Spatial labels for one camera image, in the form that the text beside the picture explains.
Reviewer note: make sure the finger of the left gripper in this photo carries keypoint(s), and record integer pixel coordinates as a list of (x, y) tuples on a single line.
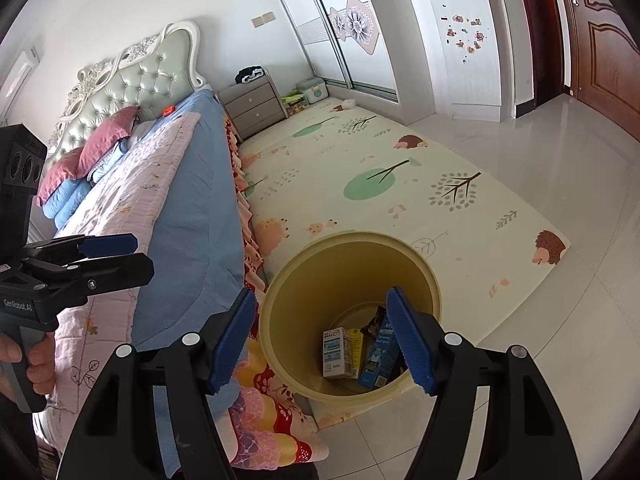
[(110, 272), (78, 247)]

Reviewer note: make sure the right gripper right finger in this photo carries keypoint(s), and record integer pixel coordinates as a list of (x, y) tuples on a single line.
[(525, 434)]

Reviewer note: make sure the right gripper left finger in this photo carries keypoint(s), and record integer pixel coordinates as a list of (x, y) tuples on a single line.
[(115, 435)]

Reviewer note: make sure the blue cardboard box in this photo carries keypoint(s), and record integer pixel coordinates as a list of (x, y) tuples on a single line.
[(383, 362)]

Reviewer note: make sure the yellow trash bin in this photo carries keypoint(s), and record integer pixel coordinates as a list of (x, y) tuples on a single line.
[(339, 281)]

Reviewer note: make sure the person's left hand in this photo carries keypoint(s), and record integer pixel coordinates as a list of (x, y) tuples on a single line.
[(40, 358)]

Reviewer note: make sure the folded blue duvet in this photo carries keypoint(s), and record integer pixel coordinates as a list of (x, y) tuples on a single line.
[(63, 203)]

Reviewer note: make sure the pink patterned quilt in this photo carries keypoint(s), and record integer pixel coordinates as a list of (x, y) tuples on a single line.
[(118, 215)]

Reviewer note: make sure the left maroon pillow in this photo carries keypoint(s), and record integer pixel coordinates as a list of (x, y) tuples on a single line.
[(65, 168)]

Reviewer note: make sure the maroon pillow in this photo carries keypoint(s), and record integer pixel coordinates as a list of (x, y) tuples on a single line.
[(113, 129), (65, 168)]

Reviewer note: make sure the bed with tufted headboard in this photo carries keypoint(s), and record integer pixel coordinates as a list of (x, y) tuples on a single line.
[(203, 246)]

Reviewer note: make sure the right maroon pillow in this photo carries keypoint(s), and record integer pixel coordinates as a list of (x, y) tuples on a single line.
[(113, 129)]

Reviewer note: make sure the white air conditioner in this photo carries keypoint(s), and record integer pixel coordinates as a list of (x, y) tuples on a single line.
[(24, 65)]

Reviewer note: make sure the white milk carton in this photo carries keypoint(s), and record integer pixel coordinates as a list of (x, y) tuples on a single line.
[(336, 354)]

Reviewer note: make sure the grey bedside table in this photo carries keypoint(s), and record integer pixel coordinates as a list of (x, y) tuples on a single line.
[(252, 107)]

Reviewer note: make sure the black item on nightstand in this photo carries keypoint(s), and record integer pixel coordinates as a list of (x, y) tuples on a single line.
[(249, 74)]

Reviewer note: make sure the green white storage box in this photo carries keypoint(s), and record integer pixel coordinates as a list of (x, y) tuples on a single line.
[(313, 89)]

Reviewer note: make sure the white sliding wardrobe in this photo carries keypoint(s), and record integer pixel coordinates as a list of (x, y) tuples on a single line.
[(344, 44)]

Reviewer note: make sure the brown wooden door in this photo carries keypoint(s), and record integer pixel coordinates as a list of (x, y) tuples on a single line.
[(605, 62)]

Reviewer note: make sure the white side cabinet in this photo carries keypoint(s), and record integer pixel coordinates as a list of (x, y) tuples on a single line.
[(459, 40)]

